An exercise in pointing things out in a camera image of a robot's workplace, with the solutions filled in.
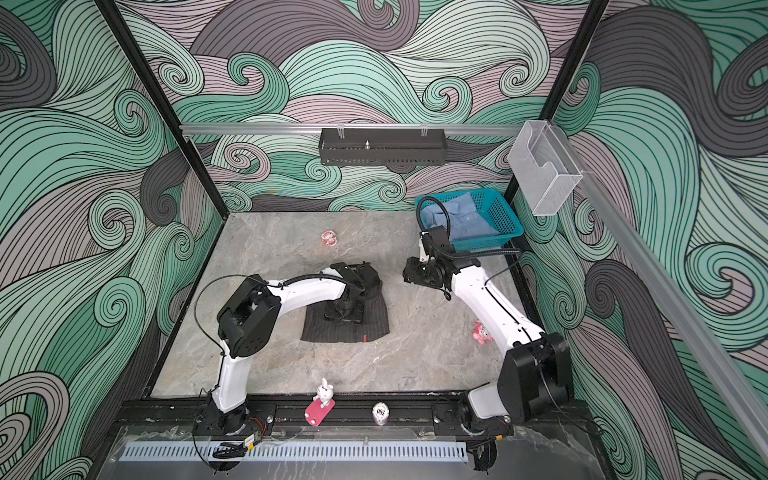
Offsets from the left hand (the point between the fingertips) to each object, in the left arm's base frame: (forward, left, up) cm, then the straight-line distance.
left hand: (348, 319), depth 90 cm
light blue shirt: (+41, -42, +5) cm, 59 cm away
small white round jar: (-26, -10, +6) cm, 28 cm away
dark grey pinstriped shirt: (-4, +9, +2) cm, 10 cm away
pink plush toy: (-5, -40, +3) cm, 40 cm away
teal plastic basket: (+48, -54, +6) cm, 73 cm away
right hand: (+8, -19, +15) cm, 25 cm away
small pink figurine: (+32, +10, +1) cm, 34 cm away
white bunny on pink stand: (-25, +4, +4) cm, 25 cm away
